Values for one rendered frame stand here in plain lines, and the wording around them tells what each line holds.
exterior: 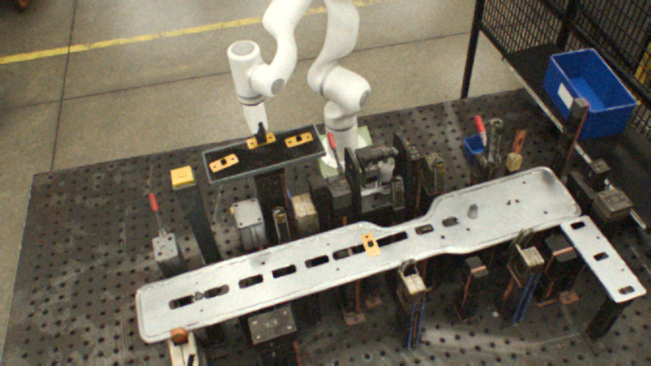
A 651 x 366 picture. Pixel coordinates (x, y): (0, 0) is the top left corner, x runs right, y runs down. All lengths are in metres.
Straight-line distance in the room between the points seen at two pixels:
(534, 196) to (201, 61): 2.79
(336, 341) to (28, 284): 1.14
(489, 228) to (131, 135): 2.52
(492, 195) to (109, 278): 1.37
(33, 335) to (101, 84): 2.34
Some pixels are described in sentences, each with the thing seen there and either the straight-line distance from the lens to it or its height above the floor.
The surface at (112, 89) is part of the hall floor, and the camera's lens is 4.16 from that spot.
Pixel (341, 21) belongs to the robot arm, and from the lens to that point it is 1.84.
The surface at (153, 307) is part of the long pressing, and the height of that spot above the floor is 1.00.
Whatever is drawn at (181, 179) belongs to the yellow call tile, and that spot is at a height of 1.16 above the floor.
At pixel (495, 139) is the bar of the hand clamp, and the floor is 1.14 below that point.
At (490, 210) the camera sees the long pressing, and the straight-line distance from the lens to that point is 1.88.
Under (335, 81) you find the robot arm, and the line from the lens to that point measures 1.95.
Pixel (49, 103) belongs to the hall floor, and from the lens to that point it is 4.25.
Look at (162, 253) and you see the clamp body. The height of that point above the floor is 1.06.
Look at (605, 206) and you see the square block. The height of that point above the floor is 1.05.
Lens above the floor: 2.47
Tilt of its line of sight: 51 degrees down
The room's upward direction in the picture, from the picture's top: 4 degrees counter-clockwise
